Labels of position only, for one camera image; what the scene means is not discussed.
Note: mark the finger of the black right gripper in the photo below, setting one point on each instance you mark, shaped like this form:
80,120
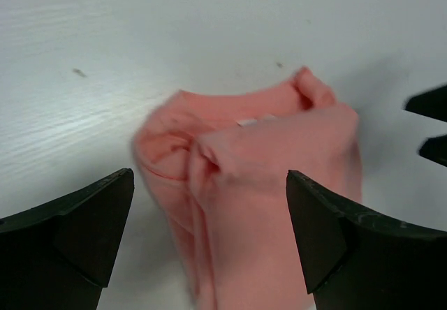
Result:
430,103
435,150

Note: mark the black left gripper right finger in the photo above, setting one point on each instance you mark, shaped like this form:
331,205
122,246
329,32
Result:
353,257

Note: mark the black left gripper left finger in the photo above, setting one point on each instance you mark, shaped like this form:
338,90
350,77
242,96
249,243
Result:
60,255

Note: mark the pink t shirt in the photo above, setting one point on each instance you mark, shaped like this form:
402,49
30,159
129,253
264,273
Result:
217,166

